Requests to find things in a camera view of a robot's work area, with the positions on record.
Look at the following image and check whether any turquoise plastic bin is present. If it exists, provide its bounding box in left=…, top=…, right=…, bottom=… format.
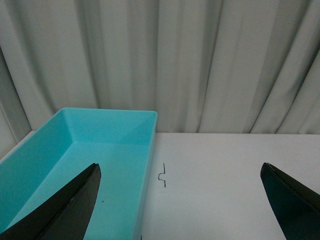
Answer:
left=0, top=108, right=157, bottom=240

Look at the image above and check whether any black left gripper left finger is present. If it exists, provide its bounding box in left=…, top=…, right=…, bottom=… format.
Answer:
left=0, top=163, right=101, bottom=240

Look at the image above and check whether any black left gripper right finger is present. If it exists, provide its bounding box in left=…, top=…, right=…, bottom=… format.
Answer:
left=260, top=162, right=320, bottom=240

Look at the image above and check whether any white curtain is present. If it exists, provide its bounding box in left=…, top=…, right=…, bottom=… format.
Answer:
left=0, top=0, right=320, bottom=148

